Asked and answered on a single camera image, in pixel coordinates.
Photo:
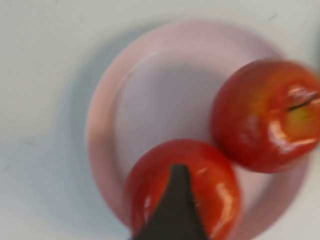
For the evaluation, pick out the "pink round plate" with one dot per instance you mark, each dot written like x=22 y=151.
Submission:
x=162 y=100

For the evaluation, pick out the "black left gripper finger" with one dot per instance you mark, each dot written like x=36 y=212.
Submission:
x=177 y=212

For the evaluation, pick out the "red apple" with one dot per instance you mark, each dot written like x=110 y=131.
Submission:
x=250 y=125
x=220 y=200

